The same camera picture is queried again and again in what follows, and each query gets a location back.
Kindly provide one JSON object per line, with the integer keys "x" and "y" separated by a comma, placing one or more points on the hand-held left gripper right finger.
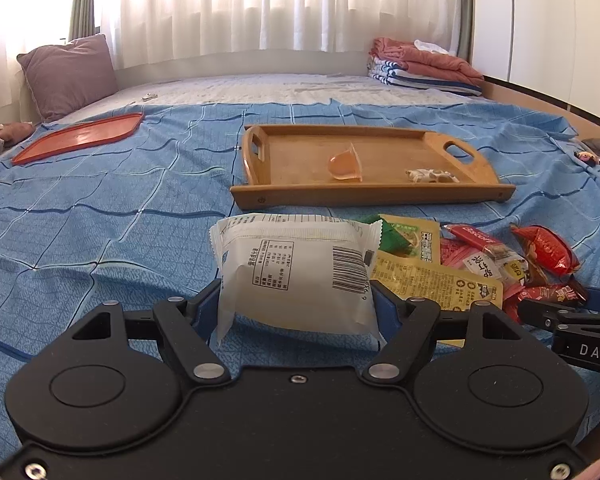
{"x": 389, "y": 316}

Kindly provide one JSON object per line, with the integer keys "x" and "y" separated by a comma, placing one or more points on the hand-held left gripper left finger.
{"x": 206, "y": 310}

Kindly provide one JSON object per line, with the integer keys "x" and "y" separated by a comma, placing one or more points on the small dark red snack packet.
{"x": 545, "y": 294}

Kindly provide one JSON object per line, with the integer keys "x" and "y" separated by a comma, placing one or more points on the shiny red snack packet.
{"x": 547, "y": 250}

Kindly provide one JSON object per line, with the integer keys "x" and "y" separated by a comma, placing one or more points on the green snack packet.
{"x": 392, "y": 237}

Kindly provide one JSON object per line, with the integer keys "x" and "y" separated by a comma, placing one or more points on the pink red snack packet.
{"x": 452, "y": 257}

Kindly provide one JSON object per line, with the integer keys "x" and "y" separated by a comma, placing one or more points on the white bread snack packet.
{"x": 290, "y": 280}

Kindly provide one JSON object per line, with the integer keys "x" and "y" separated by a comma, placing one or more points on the wooden serving tray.
{"x": 300, "y": 160}

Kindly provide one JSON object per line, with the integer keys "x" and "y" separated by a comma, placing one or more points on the large yellow snack packet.
{"x": 430, "y": 282}

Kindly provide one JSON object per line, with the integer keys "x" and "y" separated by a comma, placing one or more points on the red biscuit stick packet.
{"x": 472, "y": 236}

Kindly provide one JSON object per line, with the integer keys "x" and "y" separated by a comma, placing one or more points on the blue checked bedsheet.
{"x": 105, "y": 210}

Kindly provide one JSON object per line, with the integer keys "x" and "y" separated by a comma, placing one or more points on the small colourful toy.
{"x": 587, "y": 156}

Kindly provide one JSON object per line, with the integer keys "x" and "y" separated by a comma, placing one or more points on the white nougat candy packet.
{"x": 430, "y": 176}

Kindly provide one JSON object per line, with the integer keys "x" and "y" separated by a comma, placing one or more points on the orange jelly cup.
{"x": 344, "y": 164}

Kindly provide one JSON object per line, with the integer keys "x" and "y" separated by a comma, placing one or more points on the orange plastic tray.
{"x": 80, "y": 136}

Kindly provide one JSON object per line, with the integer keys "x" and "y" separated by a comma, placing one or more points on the small metal object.
{"x": 150, "y": 96}

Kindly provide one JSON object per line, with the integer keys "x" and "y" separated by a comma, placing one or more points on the white quilted mattress cover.
{"x": 260, "y": 89}

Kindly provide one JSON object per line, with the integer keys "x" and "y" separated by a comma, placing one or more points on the blue white striped folded blanket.
{"x": 410, "y": 77}

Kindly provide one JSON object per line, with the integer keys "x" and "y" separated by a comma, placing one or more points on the stack of folded towels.
{"x": 430, "y": 62}

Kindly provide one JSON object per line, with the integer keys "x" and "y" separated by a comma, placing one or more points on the brown pink cloth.
{"x": 15, "y": 132}

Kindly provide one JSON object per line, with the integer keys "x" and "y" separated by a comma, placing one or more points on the purple pillow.
{"x": 67, "y": 75}

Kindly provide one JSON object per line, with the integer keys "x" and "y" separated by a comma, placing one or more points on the white folded cloth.
{"x": 432, "y": 46}

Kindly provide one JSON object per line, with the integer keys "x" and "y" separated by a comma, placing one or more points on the white wardrobe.
{"x": 555, "y": 20}

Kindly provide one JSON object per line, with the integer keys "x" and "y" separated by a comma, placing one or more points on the white sheer curtain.
{"x": 280, "y": 5}

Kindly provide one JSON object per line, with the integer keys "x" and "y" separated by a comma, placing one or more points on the wooden bed frame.
{"x": 545, "y": 102}

